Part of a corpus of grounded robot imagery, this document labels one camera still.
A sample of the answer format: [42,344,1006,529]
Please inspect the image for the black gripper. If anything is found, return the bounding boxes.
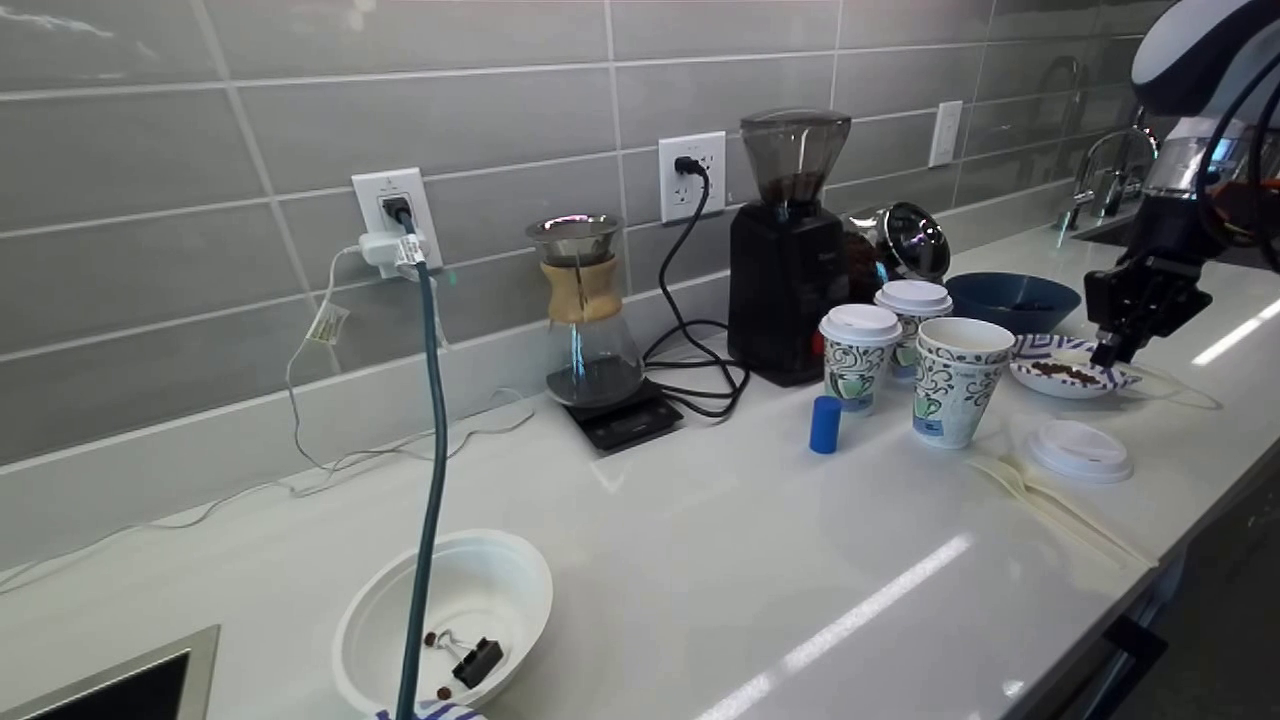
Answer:
[1079,197,1214,370]

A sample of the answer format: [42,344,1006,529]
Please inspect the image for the brown coffee beans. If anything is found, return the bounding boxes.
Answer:
[1045,356,1111,393]

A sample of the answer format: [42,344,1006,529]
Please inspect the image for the dark blue bowl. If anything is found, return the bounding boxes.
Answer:
[938,268,1085,341]

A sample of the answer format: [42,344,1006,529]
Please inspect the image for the white plastic cup lid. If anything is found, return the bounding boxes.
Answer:
[1022,421,1137,489]

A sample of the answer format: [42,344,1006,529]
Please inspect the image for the open patterned paper cup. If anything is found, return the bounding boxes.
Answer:
[907,313,1020,451]

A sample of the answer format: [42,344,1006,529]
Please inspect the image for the lidded patterned paper cup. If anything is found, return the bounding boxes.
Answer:
[870,277,957,383]
[814,299,907,417]

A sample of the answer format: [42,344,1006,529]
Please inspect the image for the black coffee grinder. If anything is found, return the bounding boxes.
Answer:
[725,106,855,393]

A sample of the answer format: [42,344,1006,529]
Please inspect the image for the black coffee scale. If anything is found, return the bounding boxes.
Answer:
[556,376,689,455]

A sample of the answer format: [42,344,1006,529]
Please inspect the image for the plain white bowl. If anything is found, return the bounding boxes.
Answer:
[328,523,556,720]

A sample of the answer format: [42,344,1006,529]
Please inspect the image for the dark kitchen sink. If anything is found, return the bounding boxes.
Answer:
[1070,206,1151,250]

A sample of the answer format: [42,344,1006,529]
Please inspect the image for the round shiny metal pot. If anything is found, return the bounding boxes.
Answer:
[842,197,957,290]

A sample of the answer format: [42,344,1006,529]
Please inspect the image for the small blue cylinder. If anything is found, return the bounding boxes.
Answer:
[807,393,848,461]

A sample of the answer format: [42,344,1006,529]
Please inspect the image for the glass pour-over carafe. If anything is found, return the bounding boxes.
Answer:
[523,206,653,410]

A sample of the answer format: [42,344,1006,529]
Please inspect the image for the white plug adapter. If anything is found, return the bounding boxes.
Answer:
[354,226,430,279]

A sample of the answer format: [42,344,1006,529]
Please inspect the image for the white wall outlet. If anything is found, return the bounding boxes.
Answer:
[346,165,449,277]
[923,94,966,172]
[657,128,733,226]

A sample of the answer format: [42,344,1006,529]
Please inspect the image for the black grinder power cable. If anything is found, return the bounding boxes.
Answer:
[639,153,751,422]

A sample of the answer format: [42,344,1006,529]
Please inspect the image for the thin white cable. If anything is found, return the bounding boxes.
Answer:
[0,241,553,593]

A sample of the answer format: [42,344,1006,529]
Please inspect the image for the black flat panel silver frame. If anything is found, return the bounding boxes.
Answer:
[0,619,223,720]

